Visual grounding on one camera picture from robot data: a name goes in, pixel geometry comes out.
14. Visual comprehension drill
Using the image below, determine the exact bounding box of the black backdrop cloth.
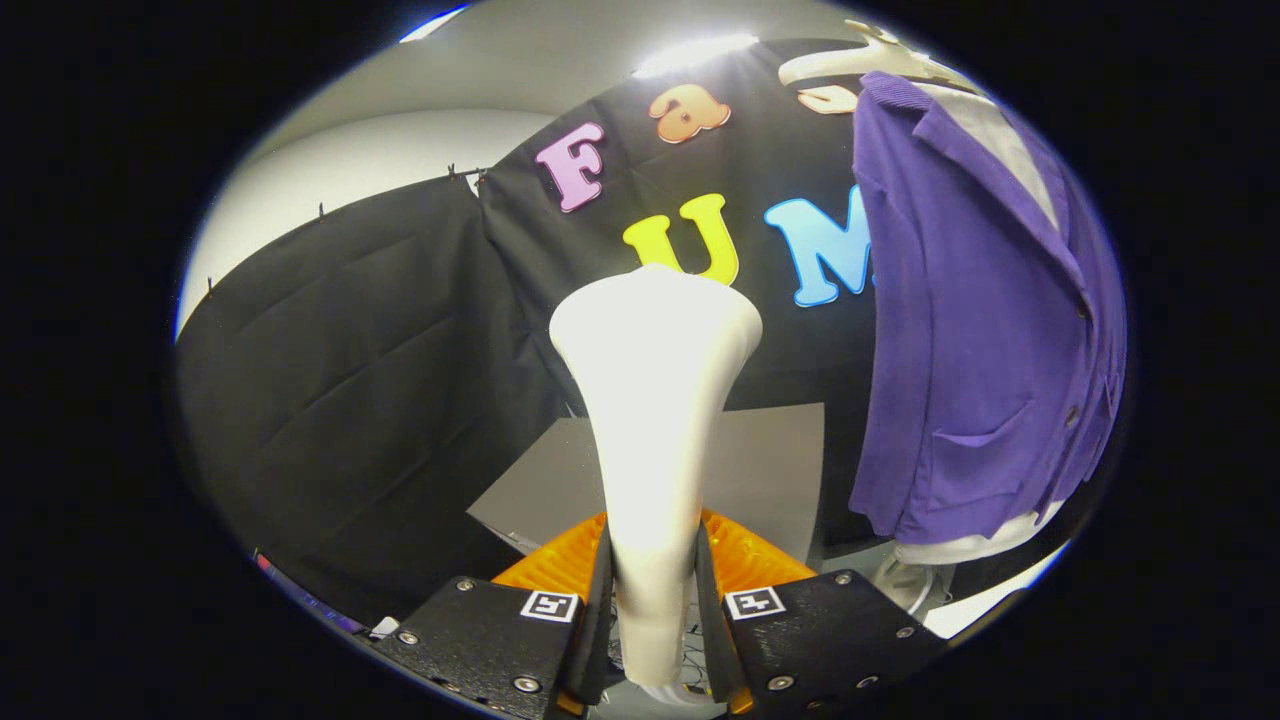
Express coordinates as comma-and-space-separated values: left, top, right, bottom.
175, 40, 1101, 629

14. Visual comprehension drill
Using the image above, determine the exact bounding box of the purple jacket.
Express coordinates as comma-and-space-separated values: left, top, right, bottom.
848, 70, 1129, 546

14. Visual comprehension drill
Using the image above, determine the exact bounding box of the white board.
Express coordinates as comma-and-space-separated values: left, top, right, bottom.
925, 540, 1071, 641

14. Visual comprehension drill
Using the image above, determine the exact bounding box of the white clothes hanger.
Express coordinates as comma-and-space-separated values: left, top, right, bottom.
778, 20, 981, 96

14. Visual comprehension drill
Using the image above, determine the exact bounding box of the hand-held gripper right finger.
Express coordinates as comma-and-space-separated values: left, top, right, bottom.
695, 510, 946, 720

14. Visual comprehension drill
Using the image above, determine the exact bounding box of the white garment steamer head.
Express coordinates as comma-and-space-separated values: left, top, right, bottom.
548, 265, 764, 691

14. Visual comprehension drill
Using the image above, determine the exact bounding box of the grey cabinet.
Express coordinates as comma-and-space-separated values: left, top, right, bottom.
467, 403, 826, 566

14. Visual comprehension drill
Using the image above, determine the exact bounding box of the white garment form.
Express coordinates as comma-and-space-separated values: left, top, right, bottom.
895, 82, 1066, 566

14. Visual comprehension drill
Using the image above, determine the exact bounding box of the long ceiling light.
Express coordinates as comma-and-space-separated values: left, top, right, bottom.
632, 33, 761, 79

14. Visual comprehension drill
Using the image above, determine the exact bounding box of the metal form stand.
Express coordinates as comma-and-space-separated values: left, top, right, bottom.
870, 555, 937, 613

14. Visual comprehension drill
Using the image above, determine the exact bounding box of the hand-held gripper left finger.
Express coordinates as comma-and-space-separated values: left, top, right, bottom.
370, 513, 613, 720

